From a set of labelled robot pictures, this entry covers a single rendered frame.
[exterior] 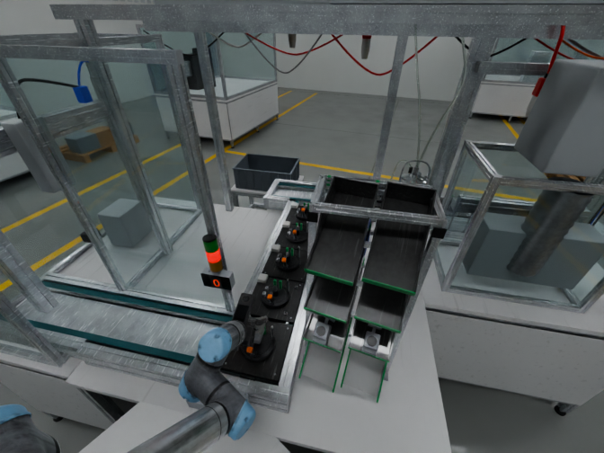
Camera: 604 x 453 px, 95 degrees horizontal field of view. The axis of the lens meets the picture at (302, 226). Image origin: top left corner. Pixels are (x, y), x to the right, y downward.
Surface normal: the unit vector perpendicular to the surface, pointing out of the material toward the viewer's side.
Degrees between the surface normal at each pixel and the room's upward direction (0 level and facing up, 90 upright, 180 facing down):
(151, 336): 0
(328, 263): 25
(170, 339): 0
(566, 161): 90
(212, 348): 46
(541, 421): 0
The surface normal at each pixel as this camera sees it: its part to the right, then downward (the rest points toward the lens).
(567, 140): -0.21, 0.58
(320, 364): -0.25, -0.18
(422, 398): 0.01, -0.81
